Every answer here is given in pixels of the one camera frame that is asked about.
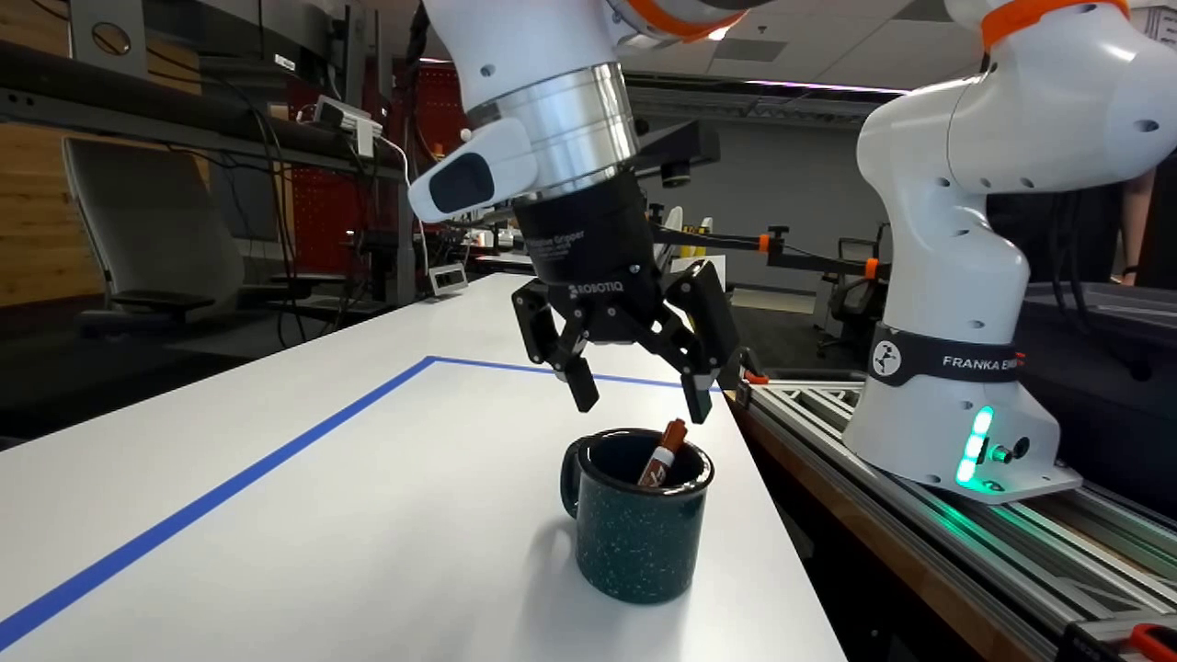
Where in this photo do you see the black office chair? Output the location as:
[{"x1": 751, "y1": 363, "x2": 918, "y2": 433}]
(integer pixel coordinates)
[{"x1": 817, "y1": 235, "x2": 891, "y2": 360}]

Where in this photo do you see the person's forearm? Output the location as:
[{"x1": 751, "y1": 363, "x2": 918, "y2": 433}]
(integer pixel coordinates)
[{"x1": 1116, "y1": 168, "x2": 1160, "y2": 287}]

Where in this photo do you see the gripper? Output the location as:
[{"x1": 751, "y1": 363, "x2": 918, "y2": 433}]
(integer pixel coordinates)
[{"x1": 510, "y1": 170, "x2": 743, "y2": 426}]

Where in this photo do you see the orange marker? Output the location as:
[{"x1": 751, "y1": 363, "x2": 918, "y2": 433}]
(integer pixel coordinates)
[{"x1": 637, "y1": 418, "x2": 690, "y2": 488}]

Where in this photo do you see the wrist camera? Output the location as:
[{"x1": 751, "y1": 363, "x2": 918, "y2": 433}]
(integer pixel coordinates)
[{"x1": 634, "y1": 120, "x2": 723, "y2": 190}]

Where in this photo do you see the red pegboard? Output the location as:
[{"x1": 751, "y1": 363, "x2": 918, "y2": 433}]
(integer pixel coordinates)
[{"x1": 287, "y1": 63, "x2": 466, "y2": 277}]

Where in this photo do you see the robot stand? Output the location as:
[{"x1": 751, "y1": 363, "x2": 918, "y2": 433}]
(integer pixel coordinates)
[{"x1": 726, "y1": 372, "x2": 1177, "y2": 662}]

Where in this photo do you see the grey office chair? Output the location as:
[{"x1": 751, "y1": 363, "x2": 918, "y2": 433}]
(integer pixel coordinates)
[{"x1": 62, "y1": 136, "x2": 246, "y2": 337}]

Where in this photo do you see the orange clamp handle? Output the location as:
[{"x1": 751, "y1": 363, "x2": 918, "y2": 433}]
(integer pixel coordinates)
[{"x1": 1127, "y1": 622, "x2": 1177, "y2": 662}]

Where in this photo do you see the white power adapter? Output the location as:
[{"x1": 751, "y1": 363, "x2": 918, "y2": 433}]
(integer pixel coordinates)
[{"x1": 311, "y1": 95, "x2": 384, "y2": 159}]

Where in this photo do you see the dark speckled enamel mug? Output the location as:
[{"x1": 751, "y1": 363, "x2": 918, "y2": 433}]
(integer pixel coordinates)
[{"x1": 560, "y1": 428, "x2": 715, "y2": 605}]

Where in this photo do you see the blue tape border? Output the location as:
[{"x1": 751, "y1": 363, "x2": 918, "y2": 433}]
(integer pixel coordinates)
[{"x1": 0, "y1": 355, "x2": 727, "y2": 650}]

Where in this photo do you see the black bar clamp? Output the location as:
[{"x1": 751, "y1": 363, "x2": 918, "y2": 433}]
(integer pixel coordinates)
[{"x1": 649, "y1": 219, "x2": 886, "y2": 280}]

